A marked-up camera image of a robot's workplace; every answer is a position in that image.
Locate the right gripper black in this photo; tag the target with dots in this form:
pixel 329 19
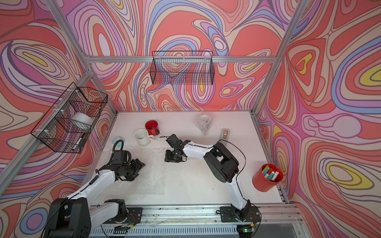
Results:
pixel 167 157

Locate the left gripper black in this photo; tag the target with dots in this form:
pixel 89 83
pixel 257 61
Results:
pixel 137 164

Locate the clear bubble wrap sheet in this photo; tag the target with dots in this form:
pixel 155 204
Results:
pixel 150 181
pixel 203 123

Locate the red ceramic mug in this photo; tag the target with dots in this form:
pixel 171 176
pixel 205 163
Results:
pixel 152 127

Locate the clear bubble wrap sheet top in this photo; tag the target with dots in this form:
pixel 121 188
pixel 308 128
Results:
pixel 203 123

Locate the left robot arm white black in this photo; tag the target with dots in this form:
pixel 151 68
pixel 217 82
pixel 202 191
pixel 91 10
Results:
pixel 72 217

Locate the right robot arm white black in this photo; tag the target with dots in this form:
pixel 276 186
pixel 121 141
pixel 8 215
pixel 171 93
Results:
pixel 222 163

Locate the small teal alarm clock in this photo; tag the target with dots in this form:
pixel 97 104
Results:
pixel 117 139

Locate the white ceramic mug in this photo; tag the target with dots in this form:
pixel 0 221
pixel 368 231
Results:
pixel 143 137

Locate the grey tape dispenser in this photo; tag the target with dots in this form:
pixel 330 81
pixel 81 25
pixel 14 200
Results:
pixel 225 134

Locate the white tape roll in basket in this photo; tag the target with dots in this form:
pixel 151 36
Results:
pixel 82 119

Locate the red cup of markers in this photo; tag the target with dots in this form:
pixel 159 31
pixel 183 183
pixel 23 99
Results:
pixel 267 177

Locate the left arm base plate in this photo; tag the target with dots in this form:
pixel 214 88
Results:
pixel 133 216

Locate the marker in wire basket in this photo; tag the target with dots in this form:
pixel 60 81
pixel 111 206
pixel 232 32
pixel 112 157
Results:
pixel 79 144

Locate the black wire basket left wall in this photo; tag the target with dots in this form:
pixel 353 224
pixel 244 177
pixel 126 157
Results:
pixel 72 122

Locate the black wire basket wall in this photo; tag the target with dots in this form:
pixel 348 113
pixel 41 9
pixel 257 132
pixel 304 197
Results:
pixel 182 67
pixel 72 122

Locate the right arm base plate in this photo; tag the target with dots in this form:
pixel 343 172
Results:
pixel 230 214

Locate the black wire basket back wall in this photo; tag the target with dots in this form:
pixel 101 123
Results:
pixel 182 67

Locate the aluminium front rail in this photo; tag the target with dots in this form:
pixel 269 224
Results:
pixel 154 215

